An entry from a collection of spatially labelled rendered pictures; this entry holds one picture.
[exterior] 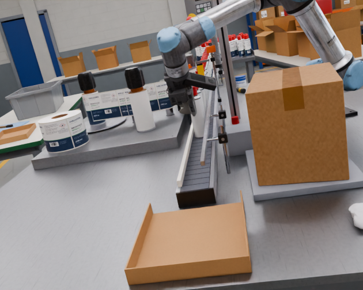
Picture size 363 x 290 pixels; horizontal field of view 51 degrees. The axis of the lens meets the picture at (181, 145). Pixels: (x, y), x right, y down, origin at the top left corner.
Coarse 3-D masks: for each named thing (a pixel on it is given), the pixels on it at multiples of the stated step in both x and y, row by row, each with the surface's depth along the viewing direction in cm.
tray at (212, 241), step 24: (240, 192) 103; (144, 216) 100; (168, 216) 105; (192, 216) 103; (216, 216) 100; (240, 216) 98; (144, 240) 96; (168, 240) 94; (192, 240) 92; (216, 240) 90; (240, 240) 88; (144, 264) 86; (168, 264) 78; (192, 264) 78; (216, 264) 77; (240, 264) 77
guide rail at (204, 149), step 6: (210, 90) 200; (210, 96) 186; (210, 102) 173; (210, 108) 166; (204, 132) 130; (204, 138) 124; (204, 144) 118; (204, 150) 112; (204, 156) 108; (204, 162) 104
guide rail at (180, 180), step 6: (192, 126) 158; (192, 132) 152; (186, 144) 136; (186, 150) 130; (186, 156) 125; (186, 162) 123; (180, 168) 116; (180, 174) 111; (180, 180) 107; (180, 186) 108
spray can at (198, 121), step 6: (198, 96) 148; (198, 102) 148; (198, 108) 148; (198, 114) 149; (192, 120) 151; (198, 120) 150; (204, 120) 151; (198, 126) 150; (204, 126) 151; (198, 132) 151; (198, 138) 152
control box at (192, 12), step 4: (184, 0) 179; (188, 0) 178; (192, 0) 177; (204, 0) 173; (208, 0) 171; (224, 0) 176; (188, 4) 179; (192, 4) 177; (196, 4) 176; (212, 4) 171; (188, 8) 180; (192, 8) 178; (188, 12) 180; (192, 12) 179; (188, 16) 181; (192, 16) 180
